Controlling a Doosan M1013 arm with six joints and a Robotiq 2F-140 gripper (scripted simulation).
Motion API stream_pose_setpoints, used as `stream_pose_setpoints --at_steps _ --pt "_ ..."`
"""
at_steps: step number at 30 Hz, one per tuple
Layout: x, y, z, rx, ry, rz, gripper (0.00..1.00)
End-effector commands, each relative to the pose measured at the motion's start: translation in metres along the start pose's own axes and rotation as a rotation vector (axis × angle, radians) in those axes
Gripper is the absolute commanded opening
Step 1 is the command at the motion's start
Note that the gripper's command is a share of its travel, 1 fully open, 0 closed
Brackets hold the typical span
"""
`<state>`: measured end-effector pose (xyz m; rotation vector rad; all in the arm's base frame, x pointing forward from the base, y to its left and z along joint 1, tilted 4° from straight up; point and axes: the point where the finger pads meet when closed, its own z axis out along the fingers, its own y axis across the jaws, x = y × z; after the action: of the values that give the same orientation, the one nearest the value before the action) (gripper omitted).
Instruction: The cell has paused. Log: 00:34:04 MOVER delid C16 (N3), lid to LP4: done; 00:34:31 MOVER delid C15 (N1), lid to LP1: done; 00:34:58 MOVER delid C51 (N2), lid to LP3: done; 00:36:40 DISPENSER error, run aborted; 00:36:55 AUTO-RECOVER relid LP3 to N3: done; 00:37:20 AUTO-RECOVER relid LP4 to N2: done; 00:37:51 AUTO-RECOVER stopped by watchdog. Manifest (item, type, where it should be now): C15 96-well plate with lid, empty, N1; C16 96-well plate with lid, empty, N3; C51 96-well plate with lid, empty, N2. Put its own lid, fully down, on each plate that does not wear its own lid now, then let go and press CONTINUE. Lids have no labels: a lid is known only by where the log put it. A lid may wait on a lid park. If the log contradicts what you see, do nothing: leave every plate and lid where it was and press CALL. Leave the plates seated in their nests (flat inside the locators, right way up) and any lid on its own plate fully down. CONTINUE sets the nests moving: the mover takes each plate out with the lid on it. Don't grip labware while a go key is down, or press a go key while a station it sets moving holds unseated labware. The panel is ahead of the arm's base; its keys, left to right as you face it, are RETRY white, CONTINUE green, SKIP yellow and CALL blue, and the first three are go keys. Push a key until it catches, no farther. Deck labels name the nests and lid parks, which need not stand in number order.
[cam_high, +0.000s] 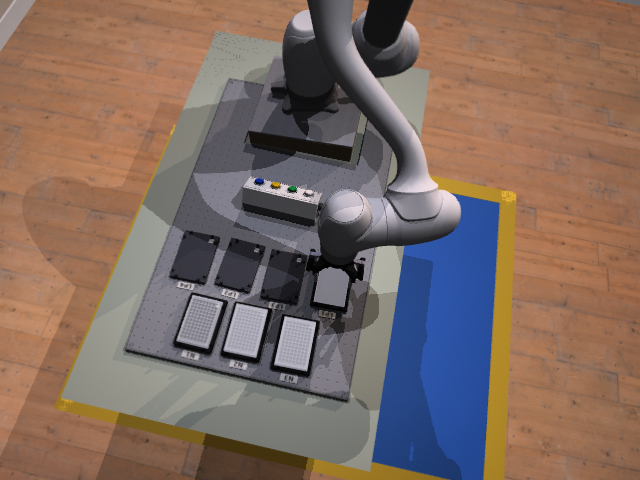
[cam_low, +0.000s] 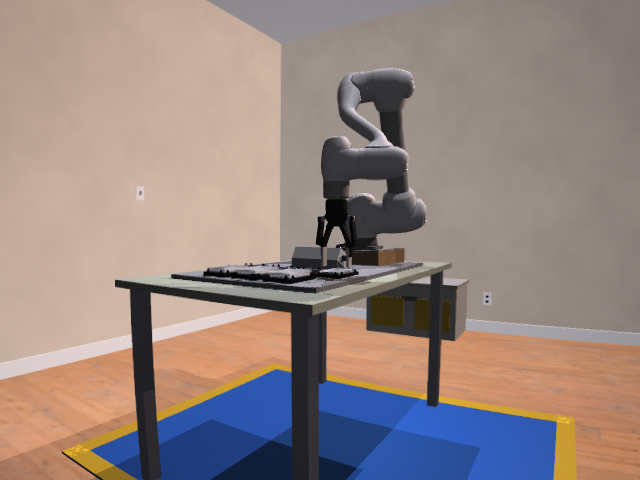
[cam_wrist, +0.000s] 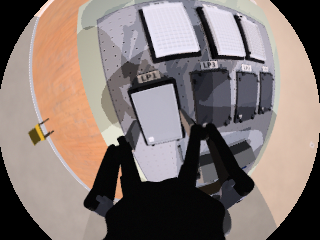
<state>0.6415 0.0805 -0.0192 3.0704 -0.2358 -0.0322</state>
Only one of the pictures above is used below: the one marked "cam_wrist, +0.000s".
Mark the grey button panel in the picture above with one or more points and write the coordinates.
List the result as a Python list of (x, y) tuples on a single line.
[(243, 154)]

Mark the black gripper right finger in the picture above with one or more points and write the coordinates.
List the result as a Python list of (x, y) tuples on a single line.
[(235, 183)]

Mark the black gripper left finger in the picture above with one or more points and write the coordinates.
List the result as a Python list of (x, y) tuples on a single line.
[(101, 197)]

